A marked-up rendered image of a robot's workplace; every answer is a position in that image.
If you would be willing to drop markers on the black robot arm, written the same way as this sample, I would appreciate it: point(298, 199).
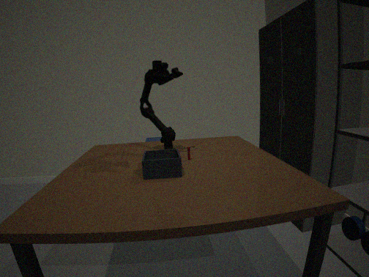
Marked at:
point(168, 134)

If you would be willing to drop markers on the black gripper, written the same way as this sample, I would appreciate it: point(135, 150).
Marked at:
point(166, 76)

